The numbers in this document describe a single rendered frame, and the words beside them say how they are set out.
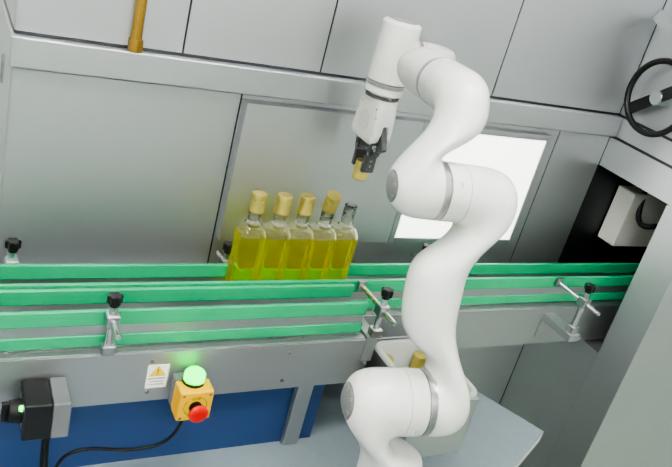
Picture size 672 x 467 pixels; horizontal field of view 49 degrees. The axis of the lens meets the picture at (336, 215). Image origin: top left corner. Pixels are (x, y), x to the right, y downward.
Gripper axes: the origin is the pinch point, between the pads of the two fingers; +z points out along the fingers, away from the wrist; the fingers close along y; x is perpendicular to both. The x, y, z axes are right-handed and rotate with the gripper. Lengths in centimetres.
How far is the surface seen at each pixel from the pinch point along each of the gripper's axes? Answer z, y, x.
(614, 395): 58, 22, 90
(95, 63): -11, -12, -58
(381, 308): 28.8, 16.5, 4.7
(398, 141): -1.0, -11.9, 15.7
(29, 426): 46, 24, -68
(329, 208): 11.2, 2.3, -6.8
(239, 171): 9.6, -11.6, -23.8
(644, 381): 53, 22, 100
